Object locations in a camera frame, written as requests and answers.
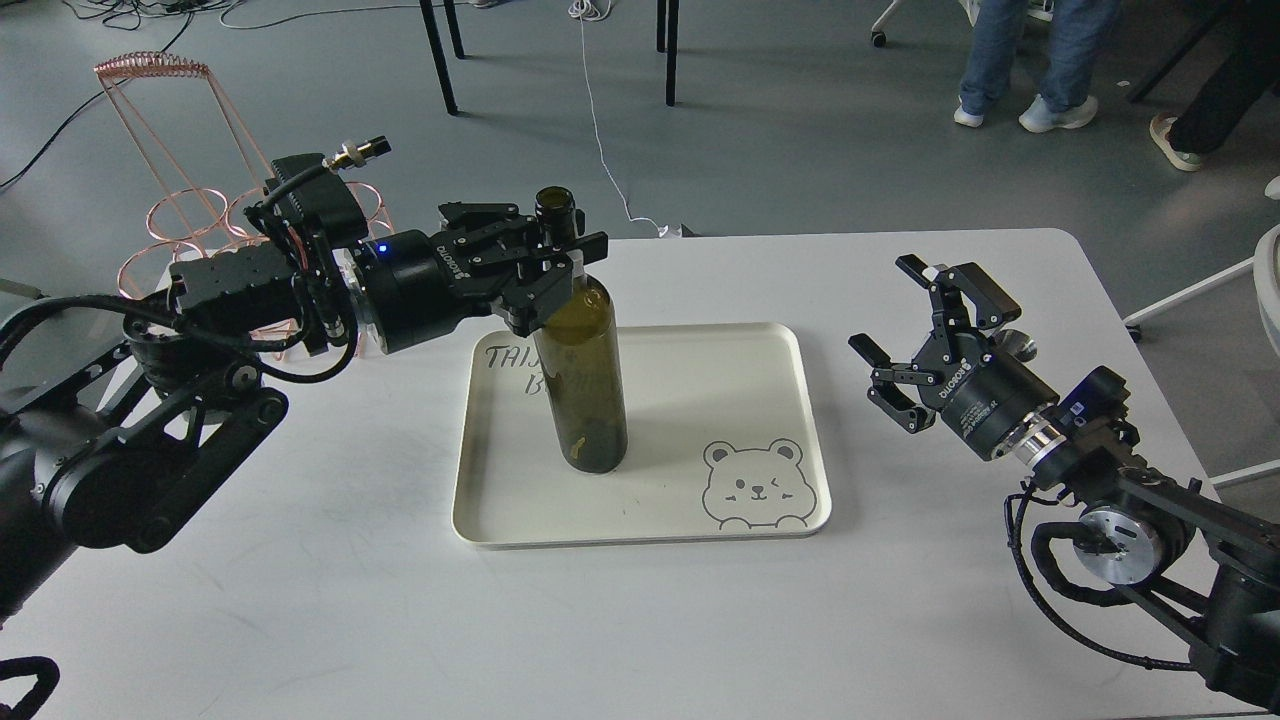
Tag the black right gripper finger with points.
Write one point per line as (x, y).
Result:
(968, 307)
(885, 380)

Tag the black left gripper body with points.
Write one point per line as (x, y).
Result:
(411, 298)

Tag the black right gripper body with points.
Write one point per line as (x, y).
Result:
(982, 395)

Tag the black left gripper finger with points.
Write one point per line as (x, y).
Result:
(493, 232)
(540, 280)

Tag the silver steel jigger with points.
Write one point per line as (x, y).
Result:
(1016, 343)

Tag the dark green wine bottle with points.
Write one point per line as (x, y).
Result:
(578, 352)

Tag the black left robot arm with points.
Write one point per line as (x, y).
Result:
(126, 449)

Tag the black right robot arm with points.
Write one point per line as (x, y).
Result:
(1102, 525)

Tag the cream bear serving tray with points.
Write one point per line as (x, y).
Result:
(722, 444)

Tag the white office chair right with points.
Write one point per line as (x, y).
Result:
(1213, 350)

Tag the white chair base top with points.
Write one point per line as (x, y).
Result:
(890, 15)

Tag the person in black trousers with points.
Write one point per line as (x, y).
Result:
(1250, 70)

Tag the copper wire wine rack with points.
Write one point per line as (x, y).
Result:
(190, 190)

